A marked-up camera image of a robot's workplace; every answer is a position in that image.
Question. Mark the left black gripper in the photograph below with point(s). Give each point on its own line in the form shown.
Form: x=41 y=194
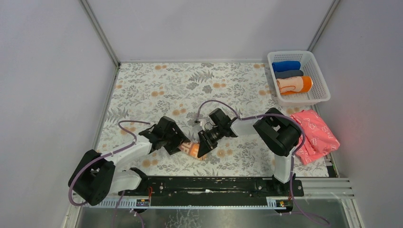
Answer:
x=169 y=138

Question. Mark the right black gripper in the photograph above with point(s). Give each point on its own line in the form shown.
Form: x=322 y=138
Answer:
x=207 y=138

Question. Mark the peach lettered towel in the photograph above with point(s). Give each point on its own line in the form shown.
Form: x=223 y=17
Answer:
x=191 y=149

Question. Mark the orange cartoon towel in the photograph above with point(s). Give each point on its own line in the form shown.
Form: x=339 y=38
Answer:
x=294 y=85

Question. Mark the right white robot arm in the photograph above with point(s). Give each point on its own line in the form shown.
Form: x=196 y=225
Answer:
x=280 y=133

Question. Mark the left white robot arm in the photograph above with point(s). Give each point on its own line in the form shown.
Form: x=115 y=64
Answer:
x=99 y=174

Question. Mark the floral table mat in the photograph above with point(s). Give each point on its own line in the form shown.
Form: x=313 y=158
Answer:
x=144 y=92

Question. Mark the grey rolled towel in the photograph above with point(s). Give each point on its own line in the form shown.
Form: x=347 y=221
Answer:
x=288 y=74

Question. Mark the blue rolled towel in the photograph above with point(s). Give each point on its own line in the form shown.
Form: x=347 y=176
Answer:
x=286 y=66

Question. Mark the pink folded towel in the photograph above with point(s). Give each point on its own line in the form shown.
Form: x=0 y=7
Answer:
x=319 y=142

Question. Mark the white plastic basket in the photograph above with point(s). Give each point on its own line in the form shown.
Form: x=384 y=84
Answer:
x=309 y=66

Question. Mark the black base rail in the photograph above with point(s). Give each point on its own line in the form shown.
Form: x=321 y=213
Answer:
x=183 y=191

